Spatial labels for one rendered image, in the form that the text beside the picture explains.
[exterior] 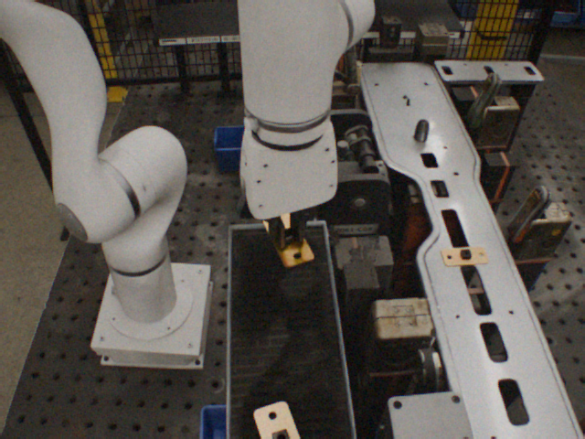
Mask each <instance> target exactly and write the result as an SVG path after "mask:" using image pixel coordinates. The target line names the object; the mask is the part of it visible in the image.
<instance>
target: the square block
mask: <svg viewBox="0 0 585 439"><path fill-rule="evenodd" d="M416 30H417V31H416V34H415V38H414V43H415V44H414V49H413V53H412V58H411V63H415V62H423V63H428V64H431V66H433V67H434V68H435V69H436V70H437V68H436V66H435V64H434V62H435V61H444V60H445V56H446V54H448V53H447V49H448V46H449V40H450V36H451V35H450V33H449V32H448V30H447V29H446V28H445V26H444V25H443V24H442V23H434V24H422V23H418V24H417V26H416ZM437 72H438V70H437ZM438 74H439V76H441V75H440V73H439V72H438Z"/></svg>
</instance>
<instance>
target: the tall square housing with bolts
mask: <svg viewBox="0 0 585 439"><path fill-rule="evenodd" d="M463 399H464V397H463V396H462V395H461V393H459V392H458V391H449V392H443V393H427V394H422V395H412V396H397V397H391V398H389V400H388V404H387V406H386V409H385V411H384V412H383V414H382V415H381V418H380V421H379V424H378V428H377V430H376V438H375V439H474V437H473V429H472V426H471V424H470V421H469V418H468V417H469V414H468V412H467V409H466V406H465V403H464V400H463Z"/></svg>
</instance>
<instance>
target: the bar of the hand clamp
mask: <svg viewBox="0 0 585 439"><path fill-rule="evenodd" d="M345 61H346V76H347V81H348V85H349V84H351V83H358V75H357V61H356V45H355V44H354V45H353V46H352V47H351V48H349V49H348V50H347V51H346V52H345ZM348 85H347V86H348Z"/></svg>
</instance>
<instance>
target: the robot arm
mask: <svg viewBox="0 0 585 439"><path fill-rule="evenodd" d="M238 8H239V31H240V41H239V43H241V44H240V55H241V67H242V80H243V92H244V104H245V107H244V111H245V114H246V116H247V117H244V124H245V127H246V128H245V132H244V136H243V143H242V150H241V160H240V169H239V172H240V188H241V192H243V193H241V196H240V198H239V204H238V206H237V212H238V214H239V217H240V218H255V219H260V220H264V221H266V222H268V232H269V235H270V237H271V239H272V240H273V241H275V240H276V241H277V243H278V245H279V247H280V248H284V247H285V246H286V227H285V224H284V222H282V219H281V215H285V214H289V213H290V228H292V229H293V231H294V233H295V235H296V240H297V241H298V242H303V241H304V231H305V230H306V228H307V218H309V217H311V216H312V213H313V208H314V207H315V206H316V205H318V204H321V203H325V202H326V201H328V200H330V199H331V197H332V196H333V195H334V194H335V191H336V176H337V168H336V150H335V134H334V129H333V125H332V124H331V121H330V118H331V105H332V91H333V83H332V80H334V77H333V74H335V73H334V70H335V67H336V65H337V62H338V60H339V59H340V57H341V56H342V54H343V53H344V52H346V51H347V50H348V49H349V48H351V47H352V46H353V45H354V44H355V43H356V42H357V41H358V40H360V39H361V38H362V37H363V36H364V35H365V34H366V33H367V31H368V30H369V28H370V26H371V24H372V22H373V19H374V14H375V3H374V1H373V0H238ZM0 37H1V38H2V39H3V40H4V41H5V42H6V43H7V44H8V45H9V47H10V48H11V49H12V50H13V51H14V53H15V55H16V57H17V58H18V61H19V62H20V64H21V65H22V67H23V70H24V72H25V73H26V75H27V77H28V80H29V81H30V82H31V84H32V86H33V87H34V91H35V93H36V94H37V96H38V98H39V99H40V103H41V105H42V107H43V109H44V111H45V114H46V117H47V120H48V125H49V129H50V133H51V138H50V139H51V148H52V173H53V183H52V187H53V195H54V199H55V204H56V208H57V211H58V214H59V218H60V219H61V220H62V221H63V223H64V224H65V226H66V227H67V228H68V229H69V231H70V232H71V234H73V236H74V237H76V238H77V239H79V240H81V241H85V242H89V243H99V242H101V247H102V251H103V254H104V257H105V260H106V262H107V265H108V268H109V271H110V275H111V278H112V282H113V284H112V285H111V287H110V289H109V291H108V293H107V295H106V298H105V312H106V315H107V317H108V320H109V322H110V323H111V325H113V327H114V328H115V329H116V330H117V331H118V332H119V333H121V334H122V335H123V336H126V337H128V338H132V339H136V341H152V340H157V339H160V338H162V337H167V336H169V335H171V334H173V333H174V332H176V331H177V329H179V328H180V327H181V326H182V325H183V324H184V323H185V322H186V321H187V319H188V317H189V316H190V313H191V311H192V306H193V292H192V287H191V285H190V283H189V282H188V281H187V279H186V278H185V276H183V275H182V274H181V273H180V272H179V271H178V270H176V269H175V268H172V263H170V257H169V250H168V245H167V238H166V231H167V229H168V226H169V224H170V221H171V219H172V218H173V216H174V214H176V209H177V207H178V205H179V202H180V199H181V197H182V194H183V191H184V187H185V184H186V157H185V154H184V151H183V149H182V147H181V144H180V143H179V142H178V140H177V139H176V138H175V137H174V136H173V135H172V134H170V133H169V132H167V131H166V130H165V129H162V128H160V127H155V126H145V127H141V128H138V129H135V130H133V132H131V133H129V134H127V135H126V136H124V137H123V138H121V139H120V140H118V141H117V142H115V143H114V144H112V146H110V147H109V148H107V149H106V150H104V151H103V152H101V153H100V154H99V155H98V142H99V135H100V131H101V126H102V123H103V119H104V116H105V111H106V110H107V91H106V87H105V83H104V81H105V79H104V77H103V74H102V72H101V68H100V66H99V63H98V61H97V58H96V56H95V54H94V52H93V50H92V48H91V46H90V42H89V40H88V38H87V36H86V35H85V34H84V32H83V29H82V27H81V26H80V25H79V23H78V22H77V21H75V19H74V18H73V17H71V16H70V15H68V14H66V13H64V12H62V11H59V10H58V9H57V8H56V9H54V8H52V7H49V6H47V5H42V4H40V3H39V2H36V1H35V2H34V1H32V0H0Z"/></svg>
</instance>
